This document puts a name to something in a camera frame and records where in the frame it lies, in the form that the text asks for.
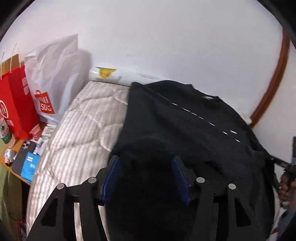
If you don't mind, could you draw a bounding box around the black sweatshirt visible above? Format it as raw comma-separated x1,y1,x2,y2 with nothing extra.
106,80,275,240

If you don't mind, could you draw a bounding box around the blue card packet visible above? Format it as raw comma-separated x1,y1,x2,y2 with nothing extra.
21,152,40,183

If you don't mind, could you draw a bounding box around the small toy figurine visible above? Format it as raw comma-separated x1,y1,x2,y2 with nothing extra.
4,149,16,167

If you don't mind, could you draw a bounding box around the black smartphone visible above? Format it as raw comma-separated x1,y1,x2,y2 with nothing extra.
11,140,37,175

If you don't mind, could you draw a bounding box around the wooden side table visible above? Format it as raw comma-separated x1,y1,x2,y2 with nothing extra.
0,139,31,186

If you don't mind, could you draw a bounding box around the striped quilted mattress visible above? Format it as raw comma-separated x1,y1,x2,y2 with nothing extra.
27,81,129,232

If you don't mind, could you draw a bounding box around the pink small box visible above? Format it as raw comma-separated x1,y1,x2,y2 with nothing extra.
29,124,43,141

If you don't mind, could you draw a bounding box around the green label plastic bottle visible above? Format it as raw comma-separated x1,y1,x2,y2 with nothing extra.
0,117,16,148

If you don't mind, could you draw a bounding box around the red paper shopping bag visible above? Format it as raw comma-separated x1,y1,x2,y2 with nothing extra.
0,66,40,140

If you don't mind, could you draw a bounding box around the white Uniqlo paper bag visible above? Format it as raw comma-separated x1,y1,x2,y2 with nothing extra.
24,34,82,123

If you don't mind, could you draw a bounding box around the rolled white printed blanket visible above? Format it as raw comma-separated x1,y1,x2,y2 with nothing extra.
89,67,122,83

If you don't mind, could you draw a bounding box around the brown paper bag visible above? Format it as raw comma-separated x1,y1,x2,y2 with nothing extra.
1,54,21,77

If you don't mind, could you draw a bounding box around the brown wooden door frame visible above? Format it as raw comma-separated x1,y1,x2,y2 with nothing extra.
249,30,290,128

